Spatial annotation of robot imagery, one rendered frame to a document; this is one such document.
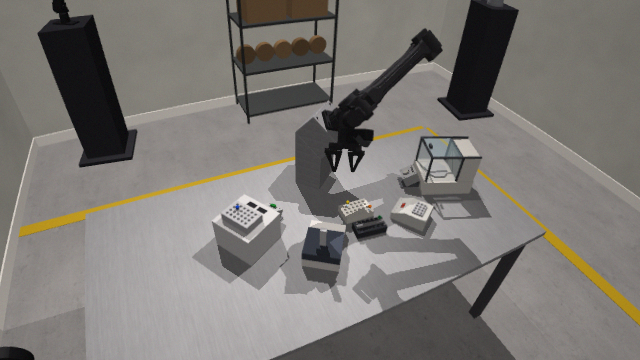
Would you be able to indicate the white tube rack with round holes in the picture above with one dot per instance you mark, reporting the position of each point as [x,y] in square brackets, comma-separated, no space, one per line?
[357,210]

